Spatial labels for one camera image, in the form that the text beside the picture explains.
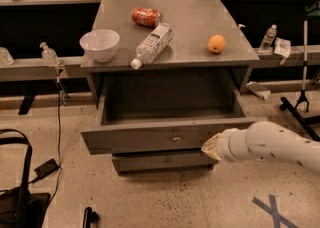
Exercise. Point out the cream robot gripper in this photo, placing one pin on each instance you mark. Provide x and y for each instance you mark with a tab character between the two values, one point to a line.
224	147

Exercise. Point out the grey top drawer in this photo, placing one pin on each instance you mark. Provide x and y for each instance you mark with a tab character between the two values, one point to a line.
163	110

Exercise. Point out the grey drawer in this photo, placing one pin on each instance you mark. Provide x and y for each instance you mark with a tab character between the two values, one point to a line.
168	160
163	110

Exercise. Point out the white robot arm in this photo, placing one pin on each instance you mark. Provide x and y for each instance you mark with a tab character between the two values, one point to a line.
264	141

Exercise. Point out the grey bottom drawer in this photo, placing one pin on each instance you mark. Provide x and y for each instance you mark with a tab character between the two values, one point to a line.
168	160

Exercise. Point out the grey drawer cabinet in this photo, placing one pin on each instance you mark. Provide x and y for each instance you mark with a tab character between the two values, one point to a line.
194	22

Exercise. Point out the book on floor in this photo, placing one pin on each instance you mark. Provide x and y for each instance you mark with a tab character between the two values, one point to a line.
258	90

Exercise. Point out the orange fruit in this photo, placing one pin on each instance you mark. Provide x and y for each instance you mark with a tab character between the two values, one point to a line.
216	43

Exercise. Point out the clear plastic water bottle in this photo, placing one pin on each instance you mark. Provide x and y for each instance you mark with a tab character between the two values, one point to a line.
152	46

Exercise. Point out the crumpled plastic packet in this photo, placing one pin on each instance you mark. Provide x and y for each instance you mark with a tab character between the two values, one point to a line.
282	47

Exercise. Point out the small water bottle on ledge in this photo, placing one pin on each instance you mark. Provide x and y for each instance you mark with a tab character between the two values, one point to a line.
268	39

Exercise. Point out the black object at bottom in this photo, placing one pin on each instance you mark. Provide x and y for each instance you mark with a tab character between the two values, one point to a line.
90	217

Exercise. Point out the red soda can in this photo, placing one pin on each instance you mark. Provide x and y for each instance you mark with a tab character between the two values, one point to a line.
146	16

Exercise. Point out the white bowl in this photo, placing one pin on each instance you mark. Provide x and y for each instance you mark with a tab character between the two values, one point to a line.
100	45

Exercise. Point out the black power adapter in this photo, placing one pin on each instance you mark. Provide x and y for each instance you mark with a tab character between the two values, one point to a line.
46	168

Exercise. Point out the black stand with pole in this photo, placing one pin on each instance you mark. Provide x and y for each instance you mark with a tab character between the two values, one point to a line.
310	12

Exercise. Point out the hand sanitizer pump bottle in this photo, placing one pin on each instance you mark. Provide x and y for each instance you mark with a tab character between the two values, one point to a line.
49	55

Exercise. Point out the clear container at left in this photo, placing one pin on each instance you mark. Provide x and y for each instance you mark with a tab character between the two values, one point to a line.
5	57

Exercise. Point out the black bag with strap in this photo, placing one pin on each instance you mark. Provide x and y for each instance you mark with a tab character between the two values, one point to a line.
18	207

